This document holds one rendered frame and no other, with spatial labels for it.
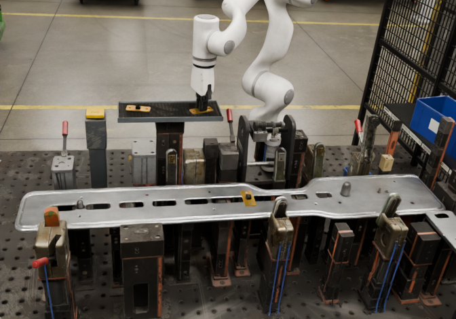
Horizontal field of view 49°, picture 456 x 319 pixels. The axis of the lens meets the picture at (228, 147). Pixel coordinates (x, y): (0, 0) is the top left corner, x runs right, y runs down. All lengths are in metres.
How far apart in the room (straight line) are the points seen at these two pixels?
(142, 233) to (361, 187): 0.79
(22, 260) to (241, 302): 0.77
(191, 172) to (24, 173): 0.92
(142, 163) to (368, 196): 0.77
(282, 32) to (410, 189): 0.75
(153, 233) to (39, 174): 1.00
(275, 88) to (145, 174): 0.64
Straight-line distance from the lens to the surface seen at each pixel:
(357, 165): 1.88
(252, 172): 1.84
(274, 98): 1.98
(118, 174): 2.29
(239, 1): 1.74
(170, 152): 1.66
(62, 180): 1.70
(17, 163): 2.44
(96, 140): 1.82
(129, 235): 1.44
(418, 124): 2.21
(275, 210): 1.50
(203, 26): 1.66
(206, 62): 1.70
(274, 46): 1.98
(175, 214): 1.55
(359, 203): 1.72
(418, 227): 1.73
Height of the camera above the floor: 1.95
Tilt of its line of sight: 30 degrees down
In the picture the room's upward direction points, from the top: 5 degrees clockwise
